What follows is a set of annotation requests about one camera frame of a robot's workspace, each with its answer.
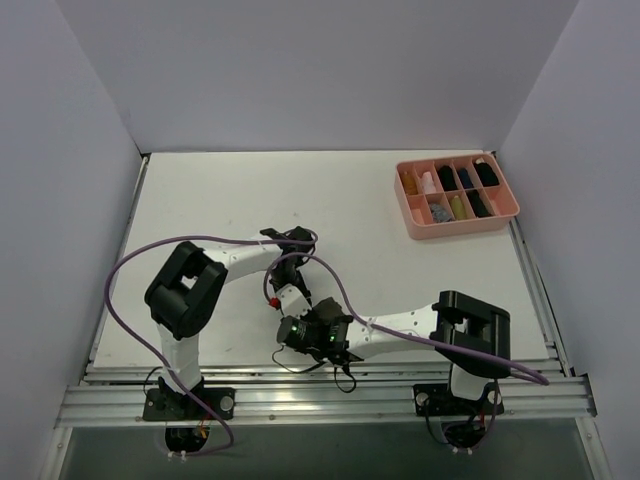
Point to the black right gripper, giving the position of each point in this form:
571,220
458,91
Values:
327,310

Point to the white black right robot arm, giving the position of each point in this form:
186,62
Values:
472,334

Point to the black white rolled garment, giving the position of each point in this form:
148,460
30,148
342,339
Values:
486,173

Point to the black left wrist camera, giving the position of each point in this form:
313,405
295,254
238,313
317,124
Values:
302,235

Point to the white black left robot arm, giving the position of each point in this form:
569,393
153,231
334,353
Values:
184,294

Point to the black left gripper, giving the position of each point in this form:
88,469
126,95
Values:
288,272

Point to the black rolled garment lower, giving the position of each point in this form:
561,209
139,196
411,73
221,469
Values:
477,204

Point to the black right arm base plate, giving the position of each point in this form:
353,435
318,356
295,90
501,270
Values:
436,400

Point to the grey patterned rolled garment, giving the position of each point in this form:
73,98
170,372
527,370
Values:
439,213

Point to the dark blue rolled garment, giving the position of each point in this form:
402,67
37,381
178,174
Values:
465,179

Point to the orange rolled garment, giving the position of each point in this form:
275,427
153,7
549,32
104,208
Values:
409,183

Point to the brown underwear cream waistband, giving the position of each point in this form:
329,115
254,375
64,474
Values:
327,311

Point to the pink white rolled garment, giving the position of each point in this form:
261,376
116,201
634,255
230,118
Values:
428,183

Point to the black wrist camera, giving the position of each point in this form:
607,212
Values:
295,332
302,235

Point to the pink divided storage box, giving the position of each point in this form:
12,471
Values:
454,195

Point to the yellow rolled garment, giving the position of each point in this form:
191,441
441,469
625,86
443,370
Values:
458,208

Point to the aluminium frame rail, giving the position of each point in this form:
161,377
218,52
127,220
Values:
273,397

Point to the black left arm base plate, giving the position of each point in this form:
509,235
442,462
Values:
163,404

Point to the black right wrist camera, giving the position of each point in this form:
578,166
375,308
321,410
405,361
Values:
295,332

